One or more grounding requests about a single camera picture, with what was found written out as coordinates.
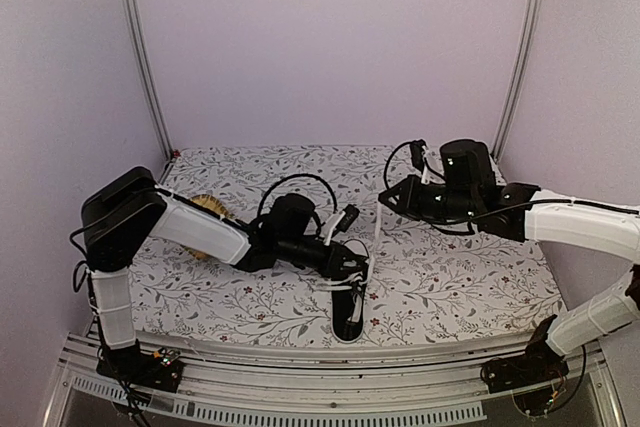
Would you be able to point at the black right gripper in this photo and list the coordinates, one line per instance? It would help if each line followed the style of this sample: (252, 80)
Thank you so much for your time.
(405, 207)

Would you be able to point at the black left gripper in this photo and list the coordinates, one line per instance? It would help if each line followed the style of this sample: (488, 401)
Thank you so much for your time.
(332, 266)

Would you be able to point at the black white canvas sneaker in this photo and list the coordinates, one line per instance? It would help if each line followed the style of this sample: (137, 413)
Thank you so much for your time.
(348, 299)

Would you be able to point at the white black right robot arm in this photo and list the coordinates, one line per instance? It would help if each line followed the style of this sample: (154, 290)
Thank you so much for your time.
(465, 191)

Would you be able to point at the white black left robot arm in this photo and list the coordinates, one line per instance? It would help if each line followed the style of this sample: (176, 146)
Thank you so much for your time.
(134, 210)

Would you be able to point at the floral patterned table mat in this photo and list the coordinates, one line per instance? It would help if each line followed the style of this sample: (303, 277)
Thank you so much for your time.
(426, 288)

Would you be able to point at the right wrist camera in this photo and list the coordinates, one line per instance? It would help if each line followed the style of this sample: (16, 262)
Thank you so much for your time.
(418, 159)

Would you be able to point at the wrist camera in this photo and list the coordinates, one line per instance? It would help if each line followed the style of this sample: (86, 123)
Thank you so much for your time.
(339, 222)
(418, 159)

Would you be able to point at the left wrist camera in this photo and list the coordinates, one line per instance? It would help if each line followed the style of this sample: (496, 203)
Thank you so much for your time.
(339, 222)

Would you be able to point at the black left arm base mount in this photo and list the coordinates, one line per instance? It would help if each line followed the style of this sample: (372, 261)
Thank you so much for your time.
(161, 370)

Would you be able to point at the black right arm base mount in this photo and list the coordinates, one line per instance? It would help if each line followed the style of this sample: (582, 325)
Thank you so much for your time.
(538, 363)

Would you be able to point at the right rear aluminium frame post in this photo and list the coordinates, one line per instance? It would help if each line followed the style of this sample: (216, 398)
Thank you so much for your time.
(526, 40)

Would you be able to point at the aluminium frame post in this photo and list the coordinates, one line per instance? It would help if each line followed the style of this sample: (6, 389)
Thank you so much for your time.
(526, 40)
(135, 27)

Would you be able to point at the left rear aluminium frame post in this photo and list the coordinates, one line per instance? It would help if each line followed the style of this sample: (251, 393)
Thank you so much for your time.
(135, 27)

